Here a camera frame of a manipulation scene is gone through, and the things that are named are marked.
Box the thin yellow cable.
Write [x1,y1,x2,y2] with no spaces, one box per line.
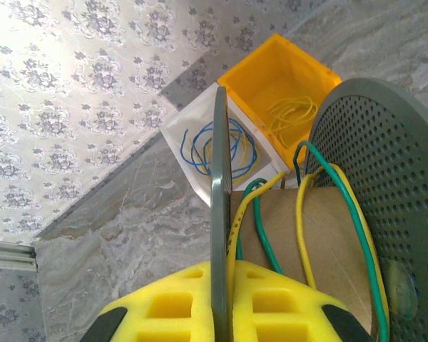
[203,131,261,182]

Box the blue cable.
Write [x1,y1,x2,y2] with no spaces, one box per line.
[180,119,260,179]

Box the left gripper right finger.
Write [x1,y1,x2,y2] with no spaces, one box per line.
[230,260,376,342]

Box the yellow plastic bin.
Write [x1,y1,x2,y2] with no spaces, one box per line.
[217,33,343,170]

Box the white plastic bin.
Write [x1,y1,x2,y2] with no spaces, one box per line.
[160,85,290,206]

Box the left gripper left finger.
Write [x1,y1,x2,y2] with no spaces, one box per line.
[78,260,215,342]

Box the grey cable spool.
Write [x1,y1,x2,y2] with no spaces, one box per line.
[210,77,428,342]

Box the green cable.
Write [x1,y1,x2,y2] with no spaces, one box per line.
[235,140,392,342]

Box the aluminium frame post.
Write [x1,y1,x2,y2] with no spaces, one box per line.
[0,239,39,274]

